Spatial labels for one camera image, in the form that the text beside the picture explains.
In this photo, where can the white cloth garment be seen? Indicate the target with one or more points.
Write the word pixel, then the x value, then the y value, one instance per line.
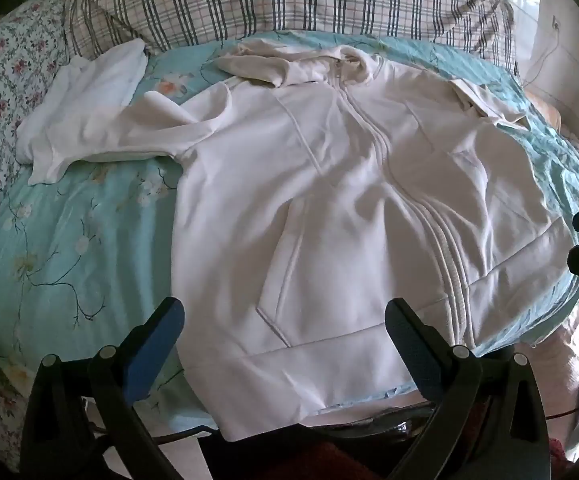
pixel 86 100

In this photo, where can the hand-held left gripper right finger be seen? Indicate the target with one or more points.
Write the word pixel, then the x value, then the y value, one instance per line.
pixel 414 345

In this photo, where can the wall power outlet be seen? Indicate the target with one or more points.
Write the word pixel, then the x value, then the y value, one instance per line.
pixel 555 23

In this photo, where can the wooden bed frame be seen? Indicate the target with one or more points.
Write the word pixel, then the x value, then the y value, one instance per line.
pixel 567 127

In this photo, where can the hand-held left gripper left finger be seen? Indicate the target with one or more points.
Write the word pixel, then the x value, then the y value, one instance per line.
pixel 153 342

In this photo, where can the teal floral bed sheet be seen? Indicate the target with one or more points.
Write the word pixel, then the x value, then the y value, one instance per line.
pixel 84 240

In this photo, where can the plaid pillow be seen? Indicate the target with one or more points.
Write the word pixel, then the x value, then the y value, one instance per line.
pixel 289 0

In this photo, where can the white zip hoodie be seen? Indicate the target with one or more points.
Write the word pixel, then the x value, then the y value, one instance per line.
pixel 349 200

